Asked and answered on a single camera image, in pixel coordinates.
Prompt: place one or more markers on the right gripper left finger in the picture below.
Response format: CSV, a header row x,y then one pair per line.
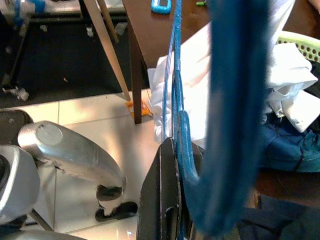
x,y
157,200

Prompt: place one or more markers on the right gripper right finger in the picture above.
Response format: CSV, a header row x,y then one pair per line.
x,y
198,156

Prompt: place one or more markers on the blue plastic hanger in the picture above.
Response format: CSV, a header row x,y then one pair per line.
x,y
186,140

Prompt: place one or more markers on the white shirt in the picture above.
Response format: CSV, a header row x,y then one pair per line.
x,y
195,62

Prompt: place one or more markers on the dark garment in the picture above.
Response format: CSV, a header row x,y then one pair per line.
x,y
235,100

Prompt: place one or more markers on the orange floor sticker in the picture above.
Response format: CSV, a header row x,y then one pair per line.
x,y
146,110

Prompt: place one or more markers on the dark brown wooden table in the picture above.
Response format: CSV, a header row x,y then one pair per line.
x,y
150,37

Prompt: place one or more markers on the light wooden leg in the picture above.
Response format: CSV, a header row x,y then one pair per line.
x,y
109,50
109,22

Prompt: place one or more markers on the white paper scrap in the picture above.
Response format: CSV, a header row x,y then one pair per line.
x,y
121,29
21,95
90,32

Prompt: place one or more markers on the light green laundry basket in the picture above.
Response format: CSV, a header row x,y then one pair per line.
x,y
305,48

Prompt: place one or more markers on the cyan phone case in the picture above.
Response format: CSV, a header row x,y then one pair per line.
x,y
160,10

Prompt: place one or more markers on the small green object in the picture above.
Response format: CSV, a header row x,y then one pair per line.
x,y
201,3

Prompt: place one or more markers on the black floor mat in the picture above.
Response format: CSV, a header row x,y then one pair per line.
x,y
62,55

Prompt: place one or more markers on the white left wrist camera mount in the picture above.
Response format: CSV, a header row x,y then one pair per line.
x,y
108,207

